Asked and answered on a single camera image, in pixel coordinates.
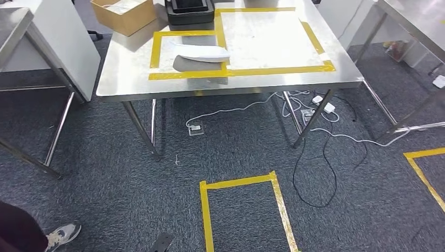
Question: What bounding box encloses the clear plastic container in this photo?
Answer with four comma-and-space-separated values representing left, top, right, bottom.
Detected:
384, 40, 411, 64

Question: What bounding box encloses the metal floor socket plate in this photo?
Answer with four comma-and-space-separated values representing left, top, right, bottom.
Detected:
187, 123, 205, 137

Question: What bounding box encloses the white desk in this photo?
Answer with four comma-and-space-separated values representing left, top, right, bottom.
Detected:
0, 0, 101, 102
318, 0, 387, 51

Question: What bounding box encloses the black foam-lined case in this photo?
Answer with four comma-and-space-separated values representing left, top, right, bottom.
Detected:
164, 0, 216, 26

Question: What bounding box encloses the open brown cardboard box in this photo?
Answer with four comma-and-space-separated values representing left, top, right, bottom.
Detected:
90, 0, 157, 37

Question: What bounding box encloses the small yellow tape rectangle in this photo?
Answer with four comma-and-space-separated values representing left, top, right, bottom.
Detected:
148, 30, 230, 81

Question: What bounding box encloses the person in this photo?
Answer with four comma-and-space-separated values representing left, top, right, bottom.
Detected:
0, 199, 82, 252

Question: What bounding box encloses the white glossy mirror cover part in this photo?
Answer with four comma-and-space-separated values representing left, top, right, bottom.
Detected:
169, 41, 231, 64

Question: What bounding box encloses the black remote controller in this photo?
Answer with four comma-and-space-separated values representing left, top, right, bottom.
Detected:
173, 0, 209, 14

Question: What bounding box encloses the white storage box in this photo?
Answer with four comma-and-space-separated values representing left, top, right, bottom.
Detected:
403, 41, 429, 68

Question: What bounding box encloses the large yellow tape rectangle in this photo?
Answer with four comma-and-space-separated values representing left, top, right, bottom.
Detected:
214, 7, 337, 78

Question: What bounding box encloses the black cable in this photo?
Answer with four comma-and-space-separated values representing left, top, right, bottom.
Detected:
292, 93, 368, 209

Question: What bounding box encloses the white foam packing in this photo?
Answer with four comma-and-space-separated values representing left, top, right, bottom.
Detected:
102, 0, 145, 15

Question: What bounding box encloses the white cable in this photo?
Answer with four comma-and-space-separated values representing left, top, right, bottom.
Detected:
281, 89, 411, 148
185, 91, 279, 128

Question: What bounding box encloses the stainless steel workbench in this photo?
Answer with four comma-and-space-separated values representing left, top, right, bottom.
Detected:
96, 0, 365, 162

